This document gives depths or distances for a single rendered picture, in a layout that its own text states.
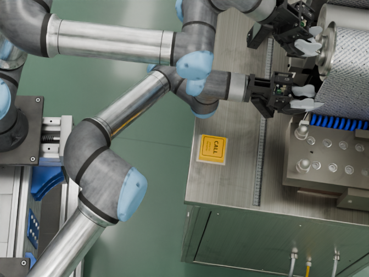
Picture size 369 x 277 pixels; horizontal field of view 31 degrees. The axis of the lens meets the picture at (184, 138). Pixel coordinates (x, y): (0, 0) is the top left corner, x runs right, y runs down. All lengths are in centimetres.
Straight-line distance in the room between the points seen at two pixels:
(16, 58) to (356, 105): 91
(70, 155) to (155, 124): 134
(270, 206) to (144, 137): 113
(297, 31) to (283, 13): 6
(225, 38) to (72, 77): 111
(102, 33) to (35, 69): 163
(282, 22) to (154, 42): 30
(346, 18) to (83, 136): 73
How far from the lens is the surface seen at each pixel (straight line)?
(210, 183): 184
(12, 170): 206
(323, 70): 163
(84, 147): 155
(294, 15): 148
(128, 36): 141
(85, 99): 294
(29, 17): 145
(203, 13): 144
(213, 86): 169
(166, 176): 279
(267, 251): 229
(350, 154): 181
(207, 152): 184
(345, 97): 174
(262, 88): 168
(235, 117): 192
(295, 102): 173
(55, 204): 255
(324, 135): 181
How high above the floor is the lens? 264
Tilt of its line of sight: 67 degrees down
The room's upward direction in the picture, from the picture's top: 9 degrees clockwise
